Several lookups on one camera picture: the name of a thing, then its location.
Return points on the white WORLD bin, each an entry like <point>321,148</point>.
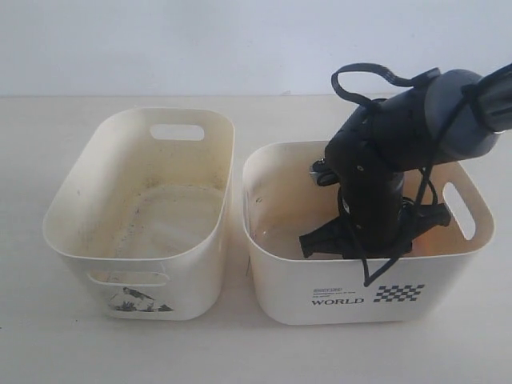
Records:
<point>281,203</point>

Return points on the white plastic bin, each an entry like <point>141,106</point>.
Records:
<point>141,219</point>

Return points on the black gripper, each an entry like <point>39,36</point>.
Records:
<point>374,216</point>

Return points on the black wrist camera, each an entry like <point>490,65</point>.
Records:
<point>322,174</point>

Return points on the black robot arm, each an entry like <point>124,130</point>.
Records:
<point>438,118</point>

